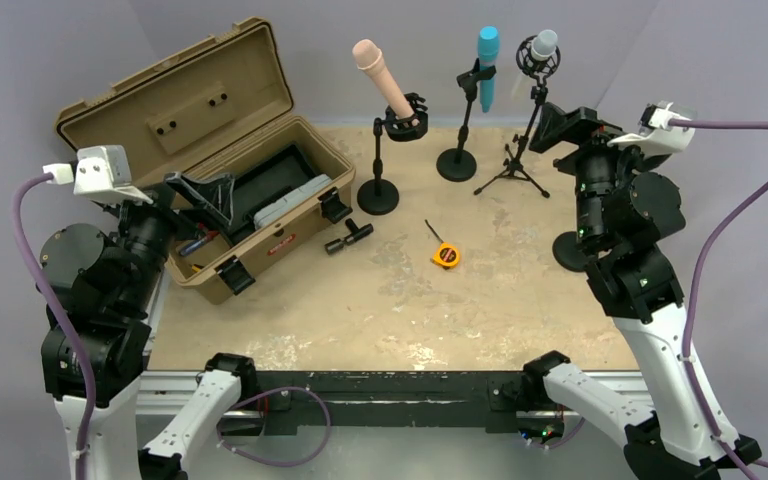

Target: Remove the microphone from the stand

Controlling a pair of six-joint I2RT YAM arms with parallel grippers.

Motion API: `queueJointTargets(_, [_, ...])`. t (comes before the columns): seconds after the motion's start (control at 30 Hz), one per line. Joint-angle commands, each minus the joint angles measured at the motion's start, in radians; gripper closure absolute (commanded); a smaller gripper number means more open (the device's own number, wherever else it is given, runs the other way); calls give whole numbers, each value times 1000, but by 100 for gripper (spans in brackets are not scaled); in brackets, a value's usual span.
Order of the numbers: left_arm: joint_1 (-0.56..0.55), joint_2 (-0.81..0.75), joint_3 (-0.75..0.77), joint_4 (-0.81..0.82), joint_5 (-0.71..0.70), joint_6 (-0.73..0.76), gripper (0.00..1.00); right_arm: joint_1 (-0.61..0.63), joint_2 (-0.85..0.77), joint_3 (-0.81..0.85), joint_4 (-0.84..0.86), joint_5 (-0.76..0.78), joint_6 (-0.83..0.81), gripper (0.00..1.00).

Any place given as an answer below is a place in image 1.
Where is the tan plastic tool case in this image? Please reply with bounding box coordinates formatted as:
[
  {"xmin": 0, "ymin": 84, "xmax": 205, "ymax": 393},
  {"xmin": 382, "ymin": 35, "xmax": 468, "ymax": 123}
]
[{"xmin": 54, "ymin": 17, "xmax": 355, "ymax": 305}]

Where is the white grey-headed microphone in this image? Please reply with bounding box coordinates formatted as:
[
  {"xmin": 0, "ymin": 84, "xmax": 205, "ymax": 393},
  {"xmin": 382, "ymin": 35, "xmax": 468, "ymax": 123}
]
[{"xmin": 510, "ymin": 29, "xmax": 561, "ymax": 99}]

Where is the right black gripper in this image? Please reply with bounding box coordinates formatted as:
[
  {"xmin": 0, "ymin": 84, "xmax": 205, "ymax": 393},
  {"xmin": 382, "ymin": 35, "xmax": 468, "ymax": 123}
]
[{"xmin": 531, "ymin": 100, "xmax": 663, "ymax": 246}]

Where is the black T-shaped adapter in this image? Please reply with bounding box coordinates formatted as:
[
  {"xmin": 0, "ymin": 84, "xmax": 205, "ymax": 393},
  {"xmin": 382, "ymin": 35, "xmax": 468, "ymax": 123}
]
[{"xmin": 324, "ymin": 219, "xmax": 374, "ymax": 256}]

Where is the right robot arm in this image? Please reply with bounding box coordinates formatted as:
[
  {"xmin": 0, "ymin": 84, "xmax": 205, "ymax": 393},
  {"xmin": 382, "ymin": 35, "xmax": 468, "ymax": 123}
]
[{"xmin": 516, "ymin": 102, "xmax": 762, "ymax": 479}]

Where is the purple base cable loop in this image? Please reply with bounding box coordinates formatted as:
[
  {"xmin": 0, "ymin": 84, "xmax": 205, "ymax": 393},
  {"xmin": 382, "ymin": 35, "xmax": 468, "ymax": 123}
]
[{"xmin": 216, "ymin": 386, "xmax": 332, "ymax": 469}]

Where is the black right-side clip stand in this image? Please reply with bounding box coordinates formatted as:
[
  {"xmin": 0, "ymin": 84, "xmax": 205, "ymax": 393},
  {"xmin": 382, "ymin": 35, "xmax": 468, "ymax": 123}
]
[{"xmin": 552, "ymin": 231, "xmax": 588, "ymax": 273}]

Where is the blue microphone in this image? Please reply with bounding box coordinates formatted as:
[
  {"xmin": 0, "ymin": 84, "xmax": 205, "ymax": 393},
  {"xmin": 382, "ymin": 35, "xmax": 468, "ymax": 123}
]
[{"xmin": 477, "ymin": 26, "xmax": 500, "ymax": 113}]

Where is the grey box inside case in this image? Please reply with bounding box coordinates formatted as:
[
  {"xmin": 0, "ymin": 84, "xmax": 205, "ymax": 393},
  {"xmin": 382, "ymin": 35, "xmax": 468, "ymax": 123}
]
[{"xmin": 253, "ymin": 174, "xmax": 332, "ymax": 229}]

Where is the black round-base shock-mount stand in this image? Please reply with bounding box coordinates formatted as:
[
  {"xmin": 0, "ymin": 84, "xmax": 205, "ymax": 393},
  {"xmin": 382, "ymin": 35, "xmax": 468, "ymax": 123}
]
[{"xmin": 357, "ymin": 92, "xmax": 429, "ymax": 216}]

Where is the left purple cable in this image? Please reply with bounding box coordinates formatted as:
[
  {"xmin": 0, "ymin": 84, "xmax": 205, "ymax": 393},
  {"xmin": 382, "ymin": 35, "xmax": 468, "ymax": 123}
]
[{"xmin": 11, "ymin": 173, "xmax": 99, "ymax": 480}]

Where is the black tripod shock-mount stand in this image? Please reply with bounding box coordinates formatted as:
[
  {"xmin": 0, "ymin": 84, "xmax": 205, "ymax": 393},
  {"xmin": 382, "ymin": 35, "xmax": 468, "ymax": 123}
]
[{"xmin": 473, "ymin": 34, "xmax": 563, "ymax": 200}]

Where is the black round-base clip stand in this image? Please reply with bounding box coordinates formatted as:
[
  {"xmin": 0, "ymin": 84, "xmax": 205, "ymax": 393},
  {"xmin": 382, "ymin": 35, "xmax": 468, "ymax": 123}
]
[{"xmin": 436, "ymin": 58, "xmax": 496, "ymax": 182}]

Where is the pink microphone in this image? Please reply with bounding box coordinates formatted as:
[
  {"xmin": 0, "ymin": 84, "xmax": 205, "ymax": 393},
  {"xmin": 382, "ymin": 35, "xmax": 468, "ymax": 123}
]
[{"xmin": 352, "ymin": 39, "xmax": 414, "ymax": 120}]

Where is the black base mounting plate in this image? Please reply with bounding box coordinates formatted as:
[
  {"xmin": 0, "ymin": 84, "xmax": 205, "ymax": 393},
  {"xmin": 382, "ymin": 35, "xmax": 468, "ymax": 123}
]
[{"xmin": 221, "ymin": 369, "xmax": 587, "ymax": 437}]

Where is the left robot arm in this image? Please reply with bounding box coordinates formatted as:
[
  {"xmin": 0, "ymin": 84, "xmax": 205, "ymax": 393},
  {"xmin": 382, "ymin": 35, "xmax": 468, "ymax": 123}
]
[{"xmin": 24, "ymin": 175, "xmax": 259, "ymax": 479}]

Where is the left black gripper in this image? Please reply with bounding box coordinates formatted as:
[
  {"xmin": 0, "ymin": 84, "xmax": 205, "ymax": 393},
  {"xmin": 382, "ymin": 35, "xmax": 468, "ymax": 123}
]
[{"xmin": 104, "ymin": 167, "xmax": 232, "ymax": 311}]

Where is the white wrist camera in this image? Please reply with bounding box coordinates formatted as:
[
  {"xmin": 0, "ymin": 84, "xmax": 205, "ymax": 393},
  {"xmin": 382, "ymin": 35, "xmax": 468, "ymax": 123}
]
[
  {"xmin": 607, "ymin": 100, "xmax": 697, "ymax": 159},
  {"xmin": 42, "ymin": 145, "xmax": 154, "ymax": 205}
]

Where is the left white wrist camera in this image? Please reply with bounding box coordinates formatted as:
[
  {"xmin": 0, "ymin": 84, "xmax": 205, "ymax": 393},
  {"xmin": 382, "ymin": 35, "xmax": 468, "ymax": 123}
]
[{"xmin": 42, "ymin": 145, "xmax": 154, "ymax": 205}]

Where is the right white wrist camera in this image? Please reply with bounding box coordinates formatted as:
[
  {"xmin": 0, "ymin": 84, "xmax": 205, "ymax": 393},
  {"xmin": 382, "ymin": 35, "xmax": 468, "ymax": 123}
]
[{"xmin": 607, "ymin": 100, "xmax": 697, "ymax": 159}]

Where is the yellow tape measure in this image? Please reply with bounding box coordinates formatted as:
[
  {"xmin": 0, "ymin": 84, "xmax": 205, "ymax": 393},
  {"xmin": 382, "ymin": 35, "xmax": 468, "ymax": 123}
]
[{"xmin": 424, "ymin": 219, "xmax": 462, "ymax": 270}]

